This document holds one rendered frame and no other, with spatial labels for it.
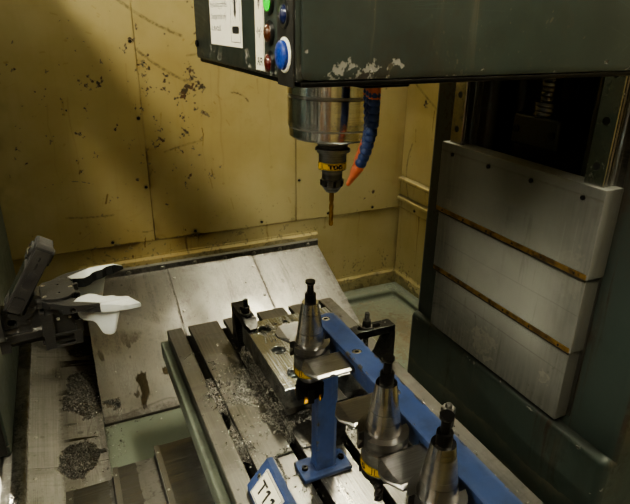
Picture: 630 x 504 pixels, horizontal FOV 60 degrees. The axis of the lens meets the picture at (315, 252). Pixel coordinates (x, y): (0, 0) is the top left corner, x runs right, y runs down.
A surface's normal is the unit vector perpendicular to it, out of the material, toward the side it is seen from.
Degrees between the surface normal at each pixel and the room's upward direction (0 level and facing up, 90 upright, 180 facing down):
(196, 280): 24
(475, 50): 90
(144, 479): 7
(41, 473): 17
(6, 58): 90
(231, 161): 90
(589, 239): 90
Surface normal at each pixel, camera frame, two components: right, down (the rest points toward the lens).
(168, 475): -0.04, -0.96
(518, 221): -0.88, 0.14
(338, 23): 0.41, 0.36
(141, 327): 0.18, -0.69
